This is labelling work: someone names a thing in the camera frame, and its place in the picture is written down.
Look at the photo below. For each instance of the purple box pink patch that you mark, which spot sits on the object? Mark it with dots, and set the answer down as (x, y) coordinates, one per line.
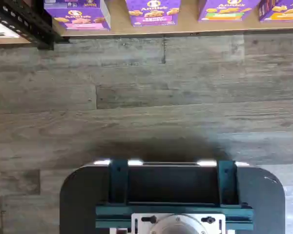
(83, 19)

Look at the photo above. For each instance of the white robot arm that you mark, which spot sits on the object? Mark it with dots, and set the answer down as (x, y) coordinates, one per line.
(178, 226)

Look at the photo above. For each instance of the purple box magenta patch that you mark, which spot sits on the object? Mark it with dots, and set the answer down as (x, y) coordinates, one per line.
(153, 14)

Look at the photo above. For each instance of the wooden shelf board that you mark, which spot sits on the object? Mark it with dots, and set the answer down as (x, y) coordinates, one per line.
(189, 14)
(9, 41)

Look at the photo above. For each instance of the purple box green patch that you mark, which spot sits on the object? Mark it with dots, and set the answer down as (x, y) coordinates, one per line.
(224, 12)

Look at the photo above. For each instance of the black metal shelf rack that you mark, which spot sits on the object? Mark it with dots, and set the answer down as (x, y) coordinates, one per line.
(27, 19)

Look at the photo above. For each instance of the purple box yellow patch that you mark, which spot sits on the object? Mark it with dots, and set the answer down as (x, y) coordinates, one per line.
(283, 12)

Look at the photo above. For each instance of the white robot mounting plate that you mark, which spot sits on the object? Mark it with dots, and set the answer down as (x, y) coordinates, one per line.
(139, 229)

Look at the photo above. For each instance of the teal metal frame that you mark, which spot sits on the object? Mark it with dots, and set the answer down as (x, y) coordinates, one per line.
(117, 182)

